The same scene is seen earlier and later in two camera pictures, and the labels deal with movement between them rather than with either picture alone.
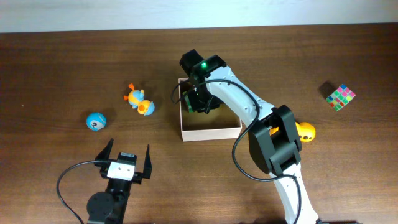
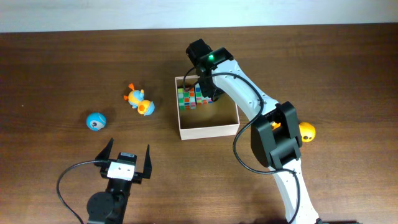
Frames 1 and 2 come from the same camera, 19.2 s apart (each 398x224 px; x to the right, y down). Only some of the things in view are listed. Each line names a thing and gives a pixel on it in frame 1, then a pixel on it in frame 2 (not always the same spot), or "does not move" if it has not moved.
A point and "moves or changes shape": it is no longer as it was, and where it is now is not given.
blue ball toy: [96, 121] does not move
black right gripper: [199, 101] → [208, 91]
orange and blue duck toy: [135, 99] does not move
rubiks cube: [339, 98] moves or changes shape
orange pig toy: [306, 130] does not move
